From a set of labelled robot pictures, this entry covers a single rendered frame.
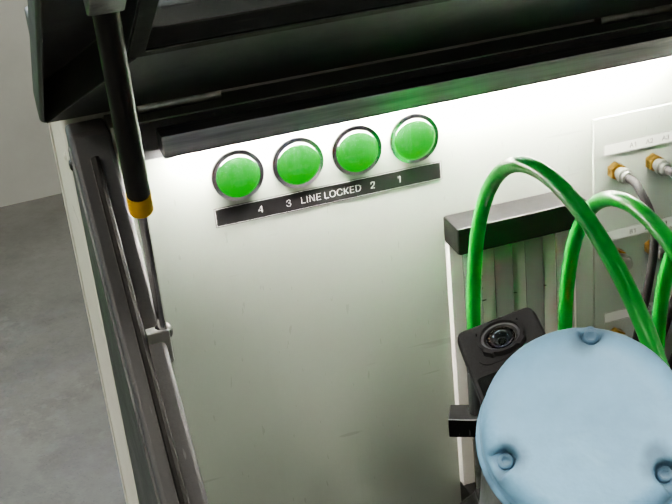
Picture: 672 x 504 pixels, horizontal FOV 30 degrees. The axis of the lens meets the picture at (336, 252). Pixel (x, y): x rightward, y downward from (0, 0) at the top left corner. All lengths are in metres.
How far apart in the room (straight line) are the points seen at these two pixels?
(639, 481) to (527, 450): 0.04
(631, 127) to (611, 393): 0.92
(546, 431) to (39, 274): 4.00
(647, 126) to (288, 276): 0.41
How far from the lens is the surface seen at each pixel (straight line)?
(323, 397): 1.33
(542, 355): 0.45
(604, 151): 1.34
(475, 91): 1.22
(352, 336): 1.31
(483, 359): 0.67
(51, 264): 4.45
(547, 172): 1.01
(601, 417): 0.44
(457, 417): 1.30
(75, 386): 3.68
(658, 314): 1.24
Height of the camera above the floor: 1.82
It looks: 26 degrees down
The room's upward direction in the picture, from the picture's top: 6 degrees counter-clockwise
